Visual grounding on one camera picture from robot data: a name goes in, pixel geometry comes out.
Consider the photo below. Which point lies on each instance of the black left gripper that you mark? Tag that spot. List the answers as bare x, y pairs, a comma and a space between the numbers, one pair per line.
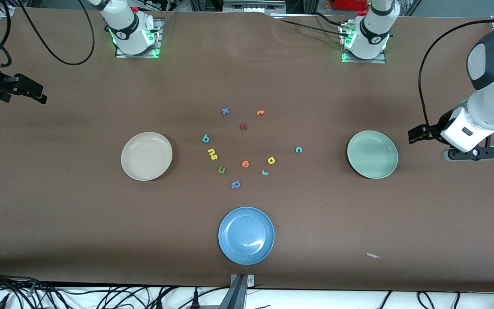
432, 128

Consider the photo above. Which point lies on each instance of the pale green plate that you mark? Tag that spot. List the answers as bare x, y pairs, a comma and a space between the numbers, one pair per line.
372, 154

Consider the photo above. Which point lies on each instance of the brown table cover sheet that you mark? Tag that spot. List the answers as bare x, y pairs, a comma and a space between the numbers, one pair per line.
58, 214

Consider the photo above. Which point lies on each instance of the white paper scrap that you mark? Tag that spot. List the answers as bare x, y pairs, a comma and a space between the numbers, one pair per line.
372, 255

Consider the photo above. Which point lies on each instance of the beige brown plate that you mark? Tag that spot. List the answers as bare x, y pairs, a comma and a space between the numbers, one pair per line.
146, 156

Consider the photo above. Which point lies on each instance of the red box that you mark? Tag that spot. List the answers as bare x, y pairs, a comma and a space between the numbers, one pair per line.
350, 4

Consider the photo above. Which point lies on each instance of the blue foam letter a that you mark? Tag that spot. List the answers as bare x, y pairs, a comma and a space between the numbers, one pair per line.
235, 185

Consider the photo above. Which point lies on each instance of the blue plate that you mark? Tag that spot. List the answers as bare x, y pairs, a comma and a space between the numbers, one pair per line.
246, 236

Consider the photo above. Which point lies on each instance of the grey metal device box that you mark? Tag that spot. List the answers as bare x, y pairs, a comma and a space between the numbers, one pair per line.
253, 6

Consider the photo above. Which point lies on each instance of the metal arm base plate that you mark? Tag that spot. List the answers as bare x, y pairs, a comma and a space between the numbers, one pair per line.
382, 60
159, 38

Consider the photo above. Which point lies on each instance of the metal table edge bracket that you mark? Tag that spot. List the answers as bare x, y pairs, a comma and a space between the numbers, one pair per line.
240, 292

